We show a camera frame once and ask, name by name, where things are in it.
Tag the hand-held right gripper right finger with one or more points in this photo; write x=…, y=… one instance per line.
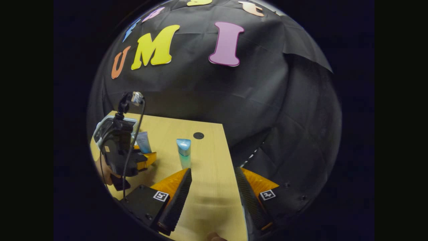
x=250, y=201

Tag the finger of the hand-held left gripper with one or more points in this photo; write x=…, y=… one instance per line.
x=147, y=160

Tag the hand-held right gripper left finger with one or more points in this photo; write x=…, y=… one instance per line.
x=177, y=201

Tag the translucent pale blue tube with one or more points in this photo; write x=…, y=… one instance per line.
x=143, y=143

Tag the teal blue tube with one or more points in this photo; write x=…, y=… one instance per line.
x=184, y=154

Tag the black table grommet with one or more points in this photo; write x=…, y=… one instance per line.
x=198, y=135

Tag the black backdrop cloth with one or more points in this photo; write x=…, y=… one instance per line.
x=217, y=100

